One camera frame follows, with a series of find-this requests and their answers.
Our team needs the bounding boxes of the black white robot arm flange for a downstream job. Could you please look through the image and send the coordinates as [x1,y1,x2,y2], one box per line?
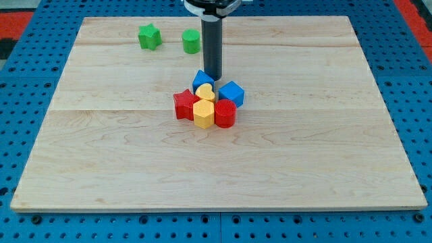
[184,0,242,22]

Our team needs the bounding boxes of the blue triangle block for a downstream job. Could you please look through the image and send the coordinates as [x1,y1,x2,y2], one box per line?
[192,70,215,93]

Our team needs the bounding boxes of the red cylinder block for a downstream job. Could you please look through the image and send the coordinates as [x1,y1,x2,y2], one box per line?
[215,99,237,128]

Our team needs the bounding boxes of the yellow hexagon block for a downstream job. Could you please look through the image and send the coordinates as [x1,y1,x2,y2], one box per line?
[193,99,215,129]

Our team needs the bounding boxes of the yellow heart block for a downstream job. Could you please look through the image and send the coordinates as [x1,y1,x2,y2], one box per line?
[195,83,215,103]

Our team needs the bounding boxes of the blue cube block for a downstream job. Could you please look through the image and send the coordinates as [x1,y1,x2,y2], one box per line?
[219,81,245,107]

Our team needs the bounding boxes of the red star block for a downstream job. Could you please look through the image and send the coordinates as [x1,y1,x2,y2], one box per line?
[173,89,200,121]

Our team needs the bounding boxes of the green cylinder block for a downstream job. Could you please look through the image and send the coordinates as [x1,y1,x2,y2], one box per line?
[182,29,200,54]

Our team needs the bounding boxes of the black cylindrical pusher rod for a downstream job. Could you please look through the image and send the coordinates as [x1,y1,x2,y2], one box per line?
[201,19,223,80]

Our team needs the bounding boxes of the light wooden board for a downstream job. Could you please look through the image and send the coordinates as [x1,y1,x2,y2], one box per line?
[10,16,427,213]

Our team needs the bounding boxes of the green star block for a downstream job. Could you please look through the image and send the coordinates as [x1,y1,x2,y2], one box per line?
[138,23,162,51]

